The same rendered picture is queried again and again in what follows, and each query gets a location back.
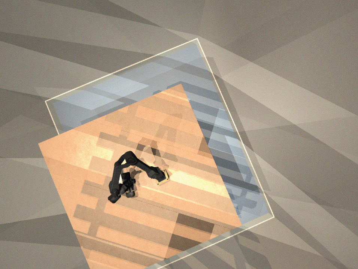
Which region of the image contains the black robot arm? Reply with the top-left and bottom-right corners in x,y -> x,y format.
108,151 -> 166,203

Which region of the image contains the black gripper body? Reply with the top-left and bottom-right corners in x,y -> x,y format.
121,172 -> 135,198

